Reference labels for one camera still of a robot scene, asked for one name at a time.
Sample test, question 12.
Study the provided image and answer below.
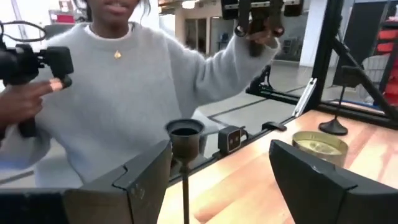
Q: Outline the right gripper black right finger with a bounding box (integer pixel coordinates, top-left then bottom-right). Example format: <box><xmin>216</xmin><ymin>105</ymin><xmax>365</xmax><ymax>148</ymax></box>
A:
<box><xmin>268</xmin><ymin>139</ymin><xmax>398</xmax><ymax>224</ymax></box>

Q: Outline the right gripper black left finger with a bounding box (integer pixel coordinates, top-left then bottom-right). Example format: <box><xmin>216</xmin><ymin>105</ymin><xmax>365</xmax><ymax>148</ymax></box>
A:
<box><xmin>0</xmin><ymin>139</ymin><xmax>173</xmax><ymax>224</ymax></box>

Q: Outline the gold tin candle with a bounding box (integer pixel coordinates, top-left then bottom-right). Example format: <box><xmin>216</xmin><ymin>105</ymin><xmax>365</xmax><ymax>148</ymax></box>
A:
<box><xmin>291</xmin><ymin>130</ymin><xmax>349</xmax><ymax>168</ymax></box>

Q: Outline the person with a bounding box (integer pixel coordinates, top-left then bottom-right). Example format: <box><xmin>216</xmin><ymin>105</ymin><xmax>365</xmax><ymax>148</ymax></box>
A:
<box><xmin>0</xmin><ymin>0</ymin><xmax>280</xmax><ymax>189</ymax></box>

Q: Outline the person's hand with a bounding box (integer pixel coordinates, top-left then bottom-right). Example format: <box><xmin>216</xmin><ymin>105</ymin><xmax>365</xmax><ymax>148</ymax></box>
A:
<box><xmin>244</xmin><ymin>18</ymin><xmax>280</xmax><ymax>46</ymax></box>
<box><xmin>0</xmin><ymin>78</ymin><xmax>65</xmax><ymax>133</ymax></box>

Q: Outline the red storage bins rack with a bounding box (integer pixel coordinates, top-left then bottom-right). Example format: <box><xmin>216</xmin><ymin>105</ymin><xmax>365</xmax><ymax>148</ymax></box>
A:
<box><xmin>374</xmin><ymin>17</ymin><xmax>398</xmax><ymax>107</ymax></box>

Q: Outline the black cable clip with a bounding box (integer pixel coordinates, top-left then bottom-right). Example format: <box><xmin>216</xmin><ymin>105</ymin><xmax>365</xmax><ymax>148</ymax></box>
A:
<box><xmin>261</xmin><ymin>121</ymin><xmax>288</xmax><ymax>132</ymax></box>

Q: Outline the silver metal bracket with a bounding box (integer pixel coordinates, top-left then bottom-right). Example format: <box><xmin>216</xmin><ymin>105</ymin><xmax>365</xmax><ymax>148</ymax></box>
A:
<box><xmin>292</xmin><ymin>77</ymin><xmax>318</xmax><ymax>118</ymax></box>

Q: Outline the small black table-level camera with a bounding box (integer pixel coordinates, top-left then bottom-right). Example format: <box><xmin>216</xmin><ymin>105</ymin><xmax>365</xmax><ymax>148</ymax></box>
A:
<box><xmin>217</xmin><ymin>124</ymin><xmax>249</xmax><ymax>156</ymax></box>

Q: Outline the black rig frame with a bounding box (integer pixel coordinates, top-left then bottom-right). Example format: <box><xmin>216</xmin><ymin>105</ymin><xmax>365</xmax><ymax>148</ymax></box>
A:
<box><xmin>306</xmin><ymin>0</ymin><xmax>398</xmax><ymax>130</ymax></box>

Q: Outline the black teleoperation leader handle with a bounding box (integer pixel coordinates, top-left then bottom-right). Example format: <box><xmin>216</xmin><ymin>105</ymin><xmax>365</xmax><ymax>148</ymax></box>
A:
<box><xmin>0</xmin><ymin>20</ymin><xmax>75</xmax><ymax>138</ymax></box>
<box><xmin>220</xmin><ymin>0</ymin><xmax>305</xmax><ymax>58</ymax></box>

